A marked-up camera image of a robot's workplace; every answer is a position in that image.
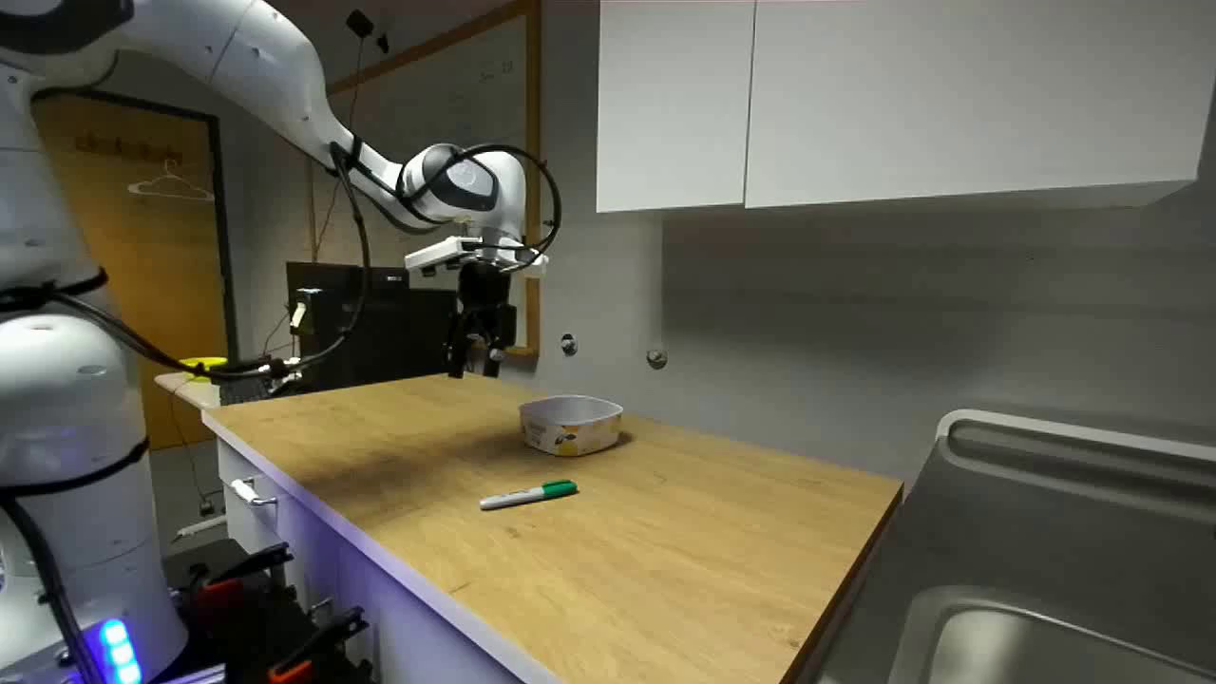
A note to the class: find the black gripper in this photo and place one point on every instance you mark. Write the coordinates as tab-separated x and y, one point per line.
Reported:
488	303

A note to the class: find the green capped grey marker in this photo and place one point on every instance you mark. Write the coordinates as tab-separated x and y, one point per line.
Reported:
526	496

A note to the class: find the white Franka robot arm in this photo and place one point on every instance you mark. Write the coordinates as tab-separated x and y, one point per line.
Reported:
63	406

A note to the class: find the white bowl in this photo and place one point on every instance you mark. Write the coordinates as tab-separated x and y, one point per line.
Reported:
571	424

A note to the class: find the black box appliance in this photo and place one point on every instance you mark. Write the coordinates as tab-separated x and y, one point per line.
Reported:
393	334

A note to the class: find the white base cabinet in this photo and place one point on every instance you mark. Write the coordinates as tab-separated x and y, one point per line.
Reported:
344	582

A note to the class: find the wood framed whiteboard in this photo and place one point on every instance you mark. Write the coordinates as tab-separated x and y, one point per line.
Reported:
431	98

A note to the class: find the small yellow object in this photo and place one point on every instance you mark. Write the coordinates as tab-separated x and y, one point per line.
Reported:
202	365

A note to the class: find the black orange clamp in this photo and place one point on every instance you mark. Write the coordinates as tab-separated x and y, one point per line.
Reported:
316	649
243	576

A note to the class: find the narrow white cabinet door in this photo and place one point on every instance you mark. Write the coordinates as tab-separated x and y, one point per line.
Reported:
672	99

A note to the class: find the wide white cabinet door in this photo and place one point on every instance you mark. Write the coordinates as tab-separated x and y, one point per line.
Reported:
975	98

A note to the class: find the stainless steel sink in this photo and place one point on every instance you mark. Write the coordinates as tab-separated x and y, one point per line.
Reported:
1067	557

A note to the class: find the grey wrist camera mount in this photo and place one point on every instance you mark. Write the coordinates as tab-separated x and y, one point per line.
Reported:
444	253

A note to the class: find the round metal wall knob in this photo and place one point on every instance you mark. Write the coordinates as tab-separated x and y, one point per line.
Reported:
654	359

